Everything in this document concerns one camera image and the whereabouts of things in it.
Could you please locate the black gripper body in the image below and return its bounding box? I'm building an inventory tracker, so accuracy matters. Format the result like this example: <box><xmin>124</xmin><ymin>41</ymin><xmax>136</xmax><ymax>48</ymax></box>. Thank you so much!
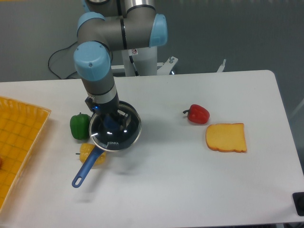
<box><xmin>91</xmin><ymin>92</ymin><xmax>119</xmax><ymax>115</ymax></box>

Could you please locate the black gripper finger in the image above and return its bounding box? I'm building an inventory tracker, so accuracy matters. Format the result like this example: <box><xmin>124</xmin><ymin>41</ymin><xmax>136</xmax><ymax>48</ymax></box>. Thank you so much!
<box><xmin>85</xmin><ymin>97</ymin><xmax>95</xmax><ymax>112</ymax></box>
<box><xmin>117</xmin><ymin>109</ymin><xmax>131</xmax><ymax>128</ymax></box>

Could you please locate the dark blue saucepan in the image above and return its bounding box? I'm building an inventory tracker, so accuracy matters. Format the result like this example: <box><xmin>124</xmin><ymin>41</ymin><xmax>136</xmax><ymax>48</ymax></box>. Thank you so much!
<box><xmin>72</xmin><ymin>101</ymin><xmax>135</xmax><ymax>188</ymax></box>

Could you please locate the glass pot lid blue knob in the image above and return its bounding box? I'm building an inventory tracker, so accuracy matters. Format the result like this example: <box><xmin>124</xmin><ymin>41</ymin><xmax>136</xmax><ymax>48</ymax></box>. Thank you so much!
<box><xmin>89</xmin><ymin>104</ymin><xmax>142</xmax><ymax>152</ymax></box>

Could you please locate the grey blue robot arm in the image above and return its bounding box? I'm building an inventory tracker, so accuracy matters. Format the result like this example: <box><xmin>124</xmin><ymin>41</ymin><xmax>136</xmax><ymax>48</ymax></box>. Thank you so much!
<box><xmin>74</xmin><ymin>0</ymin><xmax>168</xmax><ymax>126</ymax></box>

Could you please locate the green toy bell pepper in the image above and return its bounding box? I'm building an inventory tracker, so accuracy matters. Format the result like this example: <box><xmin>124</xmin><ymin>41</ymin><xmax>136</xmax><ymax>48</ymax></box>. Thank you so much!
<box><xmin>69</xmin><ymin>113</ymin><xmax>91</xmax><ymax>140</ymax></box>

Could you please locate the red toy bell pepper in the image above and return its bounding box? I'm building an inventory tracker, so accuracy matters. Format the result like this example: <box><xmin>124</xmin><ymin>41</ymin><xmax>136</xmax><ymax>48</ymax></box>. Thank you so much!
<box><xmin>183</xmin><ymin>104</ymin><xmax>210</xmax><ymax>124</ymax></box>

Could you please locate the yellow woven basket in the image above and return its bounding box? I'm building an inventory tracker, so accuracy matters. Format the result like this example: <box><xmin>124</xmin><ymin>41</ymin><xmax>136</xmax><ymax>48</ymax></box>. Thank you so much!
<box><xmin>0</xmin><ymin>96</ymin><xmax>51</xmax><ymax>209</ymax></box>

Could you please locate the toy toast slice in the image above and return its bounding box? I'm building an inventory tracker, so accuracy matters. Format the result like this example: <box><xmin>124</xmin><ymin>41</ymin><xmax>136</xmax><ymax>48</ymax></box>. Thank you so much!
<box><xmin>205</xmin><ymin>123</ymin><xmax>247</xmax><ymax>152</ymax></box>

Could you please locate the black object table corner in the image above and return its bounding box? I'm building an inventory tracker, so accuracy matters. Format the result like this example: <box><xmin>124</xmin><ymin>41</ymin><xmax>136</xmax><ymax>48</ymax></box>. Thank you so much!
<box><xmin>292</xmin><ymin>192</ymin><xmax>304</xmax><ymax>217</ymax></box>

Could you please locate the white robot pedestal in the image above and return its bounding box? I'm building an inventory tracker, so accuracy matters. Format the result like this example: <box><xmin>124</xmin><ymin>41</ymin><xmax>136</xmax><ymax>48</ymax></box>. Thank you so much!
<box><xmin>111</xmin><ymin>47</ymin><xmax>179</xmax><ymax>77</ymax></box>

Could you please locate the black floor cable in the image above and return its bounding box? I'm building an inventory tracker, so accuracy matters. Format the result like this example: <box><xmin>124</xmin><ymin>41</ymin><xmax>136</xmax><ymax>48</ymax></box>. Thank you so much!
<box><xmin>48</xmin><ymin>40</ymin><xmax>80</xmax><ymax>80</ymax></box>

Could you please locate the white metal table bracket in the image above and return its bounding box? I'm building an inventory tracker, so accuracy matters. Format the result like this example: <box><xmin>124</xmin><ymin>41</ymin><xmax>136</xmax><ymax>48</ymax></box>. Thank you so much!
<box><xmin>217</xmin><ymin>59</ymin><xmax>226</xmax><ymax>73</ymax></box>

